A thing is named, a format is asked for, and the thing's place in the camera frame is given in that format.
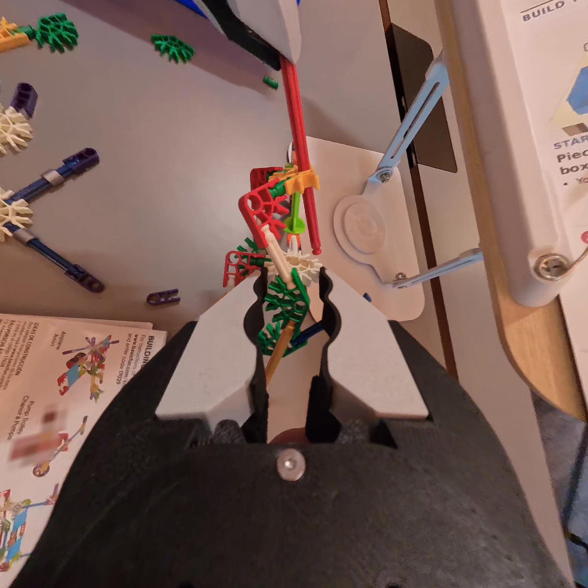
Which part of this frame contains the red toy rod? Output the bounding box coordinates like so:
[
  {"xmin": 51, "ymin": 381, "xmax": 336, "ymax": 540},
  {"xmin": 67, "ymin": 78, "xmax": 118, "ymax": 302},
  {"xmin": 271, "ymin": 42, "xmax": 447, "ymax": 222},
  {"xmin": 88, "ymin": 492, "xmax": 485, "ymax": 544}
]
[{"xmin": 279, "ymin": 55, "xmax": 322, "ymax": 256}]

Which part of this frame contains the white toy booklet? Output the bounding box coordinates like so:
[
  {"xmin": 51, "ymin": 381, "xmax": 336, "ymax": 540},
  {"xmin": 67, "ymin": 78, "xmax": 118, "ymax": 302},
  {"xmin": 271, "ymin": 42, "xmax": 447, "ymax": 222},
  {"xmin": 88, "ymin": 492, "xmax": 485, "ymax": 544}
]
[{"xmin": 0, "ymin": 314, "xmax": 168, "ymax": 336}]

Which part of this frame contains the colourful construction toy model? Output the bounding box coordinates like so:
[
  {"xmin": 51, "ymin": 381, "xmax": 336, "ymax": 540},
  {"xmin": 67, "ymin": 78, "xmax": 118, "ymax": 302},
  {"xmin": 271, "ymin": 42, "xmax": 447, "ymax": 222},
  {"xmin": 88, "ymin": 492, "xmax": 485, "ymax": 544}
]
[{"xmin": 223, "ymin": 142, "xmax": 343, "ymax": 386}]

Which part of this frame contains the white book stand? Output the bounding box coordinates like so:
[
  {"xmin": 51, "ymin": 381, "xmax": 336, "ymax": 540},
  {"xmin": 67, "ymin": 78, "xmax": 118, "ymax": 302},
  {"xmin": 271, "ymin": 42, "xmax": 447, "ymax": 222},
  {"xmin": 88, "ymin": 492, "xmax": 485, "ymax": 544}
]
[{"xmin": 287, "ymin": 0, "xmax": 588, "ymax": 421}]

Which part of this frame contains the printed instruction sheet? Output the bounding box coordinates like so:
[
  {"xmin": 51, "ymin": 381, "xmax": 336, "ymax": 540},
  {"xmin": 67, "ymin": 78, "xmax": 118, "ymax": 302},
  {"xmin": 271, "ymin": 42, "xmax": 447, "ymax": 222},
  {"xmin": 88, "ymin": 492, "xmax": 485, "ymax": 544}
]
[{"xmin": 501, "ymin": 0, "xmax": 588, "ymax": 368}]

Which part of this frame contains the blue rod cross assembly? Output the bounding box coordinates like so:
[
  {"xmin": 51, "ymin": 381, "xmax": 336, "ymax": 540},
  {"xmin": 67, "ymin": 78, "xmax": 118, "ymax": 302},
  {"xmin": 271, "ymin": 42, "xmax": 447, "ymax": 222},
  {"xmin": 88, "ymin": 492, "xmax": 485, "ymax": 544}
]
[{"xmin": 0, "ymin": 83, "xmax": 105, "ymax": 293}]

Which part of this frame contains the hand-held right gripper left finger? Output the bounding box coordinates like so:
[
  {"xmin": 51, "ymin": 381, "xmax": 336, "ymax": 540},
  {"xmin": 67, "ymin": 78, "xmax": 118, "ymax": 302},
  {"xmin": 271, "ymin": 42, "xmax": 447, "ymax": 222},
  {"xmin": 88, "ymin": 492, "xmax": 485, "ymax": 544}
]
[{"xmin": 155, "ymin": 268, "xmax": 270, "ymax": 443}]

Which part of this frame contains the illustrated toy leaflet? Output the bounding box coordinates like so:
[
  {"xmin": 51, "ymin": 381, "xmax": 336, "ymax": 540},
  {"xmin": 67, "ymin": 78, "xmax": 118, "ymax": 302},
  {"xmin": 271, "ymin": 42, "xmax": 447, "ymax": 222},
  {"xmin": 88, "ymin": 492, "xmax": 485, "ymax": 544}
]
[{"xmin": 0, "ymin": 317, "xmax": 168, "ymax": 575}]

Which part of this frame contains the cream snowflake toy connector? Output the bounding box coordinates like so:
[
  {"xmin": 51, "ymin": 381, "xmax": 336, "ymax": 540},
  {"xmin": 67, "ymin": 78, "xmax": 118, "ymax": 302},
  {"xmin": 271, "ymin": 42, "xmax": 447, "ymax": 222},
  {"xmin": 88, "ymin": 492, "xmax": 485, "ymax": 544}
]
[{"xmin": 0, "ymin": 105, "xmax": 34, "ymax": 154}]

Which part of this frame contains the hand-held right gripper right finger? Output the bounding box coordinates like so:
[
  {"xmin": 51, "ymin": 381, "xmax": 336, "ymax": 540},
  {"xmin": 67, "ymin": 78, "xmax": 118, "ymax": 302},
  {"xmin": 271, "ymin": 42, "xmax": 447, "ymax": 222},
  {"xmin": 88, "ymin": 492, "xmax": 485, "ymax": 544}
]
[{"xmin": 306, "ymin": 268, "xmax": 431, "ymax": 443}]

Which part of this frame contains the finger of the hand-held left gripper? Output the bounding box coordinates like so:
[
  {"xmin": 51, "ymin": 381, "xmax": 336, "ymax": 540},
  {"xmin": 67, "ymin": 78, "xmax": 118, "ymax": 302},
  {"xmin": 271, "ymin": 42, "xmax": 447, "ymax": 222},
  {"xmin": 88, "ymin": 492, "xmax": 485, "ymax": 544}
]
[{"xmin": 201, "ymin": 0, "xmax": 302, "ymax": 71}]

